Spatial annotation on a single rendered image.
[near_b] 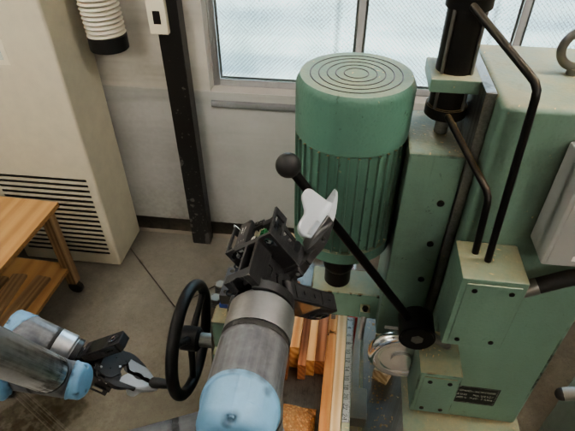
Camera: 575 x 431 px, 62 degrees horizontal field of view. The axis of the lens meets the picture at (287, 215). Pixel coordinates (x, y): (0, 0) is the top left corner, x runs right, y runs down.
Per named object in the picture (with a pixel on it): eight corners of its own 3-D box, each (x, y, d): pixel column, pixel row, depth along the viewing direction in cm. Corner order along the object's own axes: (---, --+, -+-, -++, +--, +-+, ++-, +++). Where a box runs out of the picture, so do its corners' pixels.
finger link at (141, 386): (151, 397, 116) (115, 380, 115) (159, 386, 113) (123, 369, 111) (145, 409, 114) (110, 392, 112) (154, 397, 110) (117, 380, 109)
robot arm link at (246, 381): (196, 457, 46) (184, 413, 41) (223, 361, 55) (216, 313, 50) (275, 469, 46) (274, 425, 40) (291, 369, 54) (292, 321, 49)
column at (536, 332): (404, 327, 121) (474, 41, 75) (494, 337, 119) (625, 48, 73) (408, 410, 104) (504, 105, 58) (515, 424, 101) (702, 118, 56)
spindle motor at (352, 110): (299, 200, 97) (303, 47, 77) (388, 208, 95) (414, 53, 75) (287, 262, 83) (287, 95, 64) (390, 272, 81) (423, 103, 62)
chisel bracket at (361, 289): (312, 292, 106) (313, 264, 100) (376, 298, 104) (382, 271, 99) (309, 318, 100) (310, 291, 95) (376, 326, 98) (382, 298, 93)
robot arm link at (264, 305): (304, 350, 52) (246, 368, 55) (308, 316, 55) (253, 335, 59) (262, 309, 48) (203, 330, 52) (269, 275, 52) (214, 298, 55)
